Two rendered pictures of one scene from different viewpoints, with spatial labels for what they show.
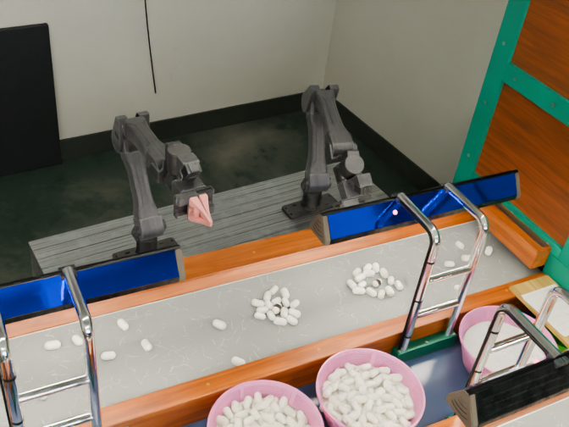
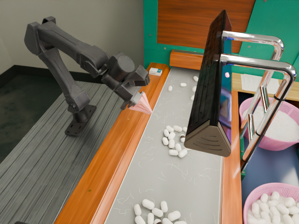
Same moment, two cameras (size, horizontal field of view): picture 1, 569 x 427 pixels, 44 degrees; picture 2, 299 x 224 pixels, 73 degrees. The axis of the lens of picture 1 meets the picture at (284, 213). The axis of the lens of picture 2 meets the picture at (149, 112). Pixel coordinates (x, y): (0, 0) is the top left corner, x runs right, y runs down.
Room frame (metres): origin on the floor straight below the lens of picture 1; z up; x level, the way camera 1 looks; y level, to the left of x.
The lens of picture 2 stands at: (1.25, 0.14, 1.34)
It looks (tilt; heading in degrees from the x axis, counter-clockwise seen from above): 42 degrees down; 318
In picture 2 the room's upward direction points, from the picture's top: straight up
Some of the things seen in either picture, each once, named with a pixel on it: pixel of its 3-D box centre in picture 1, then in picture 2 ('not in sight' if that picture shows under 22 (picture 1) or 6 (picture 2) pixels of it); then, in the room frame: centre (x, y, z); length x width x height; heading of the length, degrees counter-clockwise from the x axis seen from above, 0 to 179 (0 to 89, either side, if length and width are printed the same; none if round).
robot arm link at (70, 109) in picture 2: (316, 184); (78, 102); (1.96, -0.09, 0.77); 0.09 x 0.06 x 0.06; 109
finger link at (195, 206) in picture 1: (207, 212); not in sight; (1.34, 0.19, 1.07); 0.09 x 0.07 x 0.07; 36
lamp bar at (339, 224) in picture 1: (422, 201); (218, 56); (1.50, -0.35, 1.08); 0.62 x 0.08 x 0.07; 121
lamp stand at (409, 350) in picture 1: (423, 272); (231, 111); (1.43, -0.39, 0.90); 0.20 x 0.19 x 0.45; 121
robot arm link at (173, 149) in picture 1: (174, 162); not in sight; (1.47, 0.29, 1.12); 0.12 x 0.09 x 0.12; 36
